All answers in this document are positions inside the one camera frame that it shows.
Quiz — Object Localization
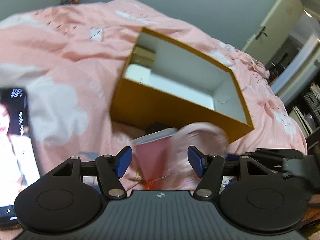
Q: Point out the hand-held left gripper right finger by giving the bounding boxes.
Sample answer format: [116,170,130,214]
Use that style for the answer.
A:
[187,146,278,199]

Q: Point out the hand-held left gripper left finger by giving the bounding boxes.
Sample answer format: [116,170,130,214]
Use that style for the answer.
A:
[41,146,133,200]

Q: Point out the pink notebook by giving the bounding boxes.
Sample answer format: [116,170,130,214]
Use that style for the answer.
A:
[131,127,178,188]

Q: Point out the orange cardboard box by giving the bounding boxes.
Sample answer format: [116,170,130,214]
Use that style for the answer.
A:
[110,27,255,144]

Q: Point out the cluttered shelf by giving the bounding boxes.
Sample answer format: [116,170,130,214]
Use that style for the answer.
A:
[287,80,320,140]

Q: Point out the white printed flat box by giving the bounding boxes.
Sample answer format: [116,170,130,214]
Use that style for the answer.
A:
[124,64,152,84]

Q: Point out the small gold box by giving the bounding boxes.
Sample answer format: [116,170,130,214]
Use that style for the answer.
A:
[131,45,157,68]

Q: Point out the black smartphone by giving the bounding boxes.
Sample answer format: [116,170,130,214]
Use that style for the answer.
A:
[0,87,42,224]

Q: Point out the pink cloud print blanket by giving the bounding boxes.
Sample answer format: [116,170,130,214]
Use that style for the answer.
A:
[0,0,309,205]

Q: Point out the white door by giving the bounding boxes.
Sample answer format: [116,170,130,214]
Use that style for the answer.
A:
[241,0,304,53]

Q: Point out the door handle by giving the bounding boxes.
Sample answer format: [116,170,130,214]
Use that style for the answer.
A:
[256,26,268,39]

